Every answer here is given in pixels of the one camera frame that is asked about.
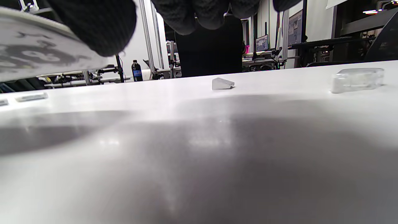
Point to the large computer monitor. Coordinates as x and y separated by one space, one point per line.
295 28

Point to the person's right hand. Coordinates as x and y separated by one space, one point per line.
102 28

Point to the dark bottle blue label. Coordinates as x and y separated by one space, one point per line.
137 72

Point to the white correction tape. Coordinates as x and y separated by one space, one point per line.
357 80

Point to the small grey metal block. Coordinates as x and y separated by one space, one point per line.
221 84

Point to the black high-back office chair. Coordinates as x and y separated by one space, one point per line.
208 53

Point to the white eraser blue sleeve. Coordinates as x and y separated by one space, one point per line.
3 102
31 97

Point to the black pole stand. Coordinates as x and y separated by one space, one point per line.
119 70

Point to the small computer monitor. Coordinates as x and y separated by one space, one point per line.
262 43

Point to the black mesh armrest chair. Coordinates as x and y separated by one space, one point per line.
385 40

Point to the white cartoon print pencil case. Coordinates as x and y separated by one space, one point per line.
37 53

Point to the white hanging screen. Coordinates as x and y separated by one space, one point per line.
335 3

